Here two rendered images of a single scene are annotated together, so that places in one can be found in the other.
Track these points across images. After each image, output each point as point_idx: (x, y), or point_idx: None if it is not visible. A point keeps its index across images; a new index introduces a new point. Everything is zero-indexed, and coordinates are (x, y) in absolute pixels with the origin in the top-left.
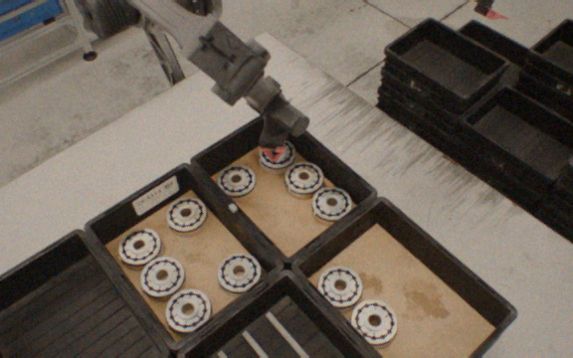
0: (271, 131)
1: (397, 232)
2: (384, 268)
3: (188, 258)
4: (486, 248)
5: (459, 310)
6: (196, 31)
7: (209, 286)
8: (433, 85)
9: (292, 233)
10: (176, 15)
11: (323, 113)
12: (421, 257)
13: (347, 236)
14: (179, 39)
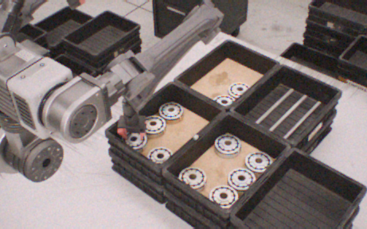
0: (138, 119)
1: (185, 83)
2: (204, 92)
3: (220, 176)
4: (169, 75)
5: (221, 68)
6: (209, 9)
7: (237, 161)
8: None
9: (191, 130)
10: (197, 18)
11: (66, 149)
12: (197, 78)
13: None
14: (211, 18)
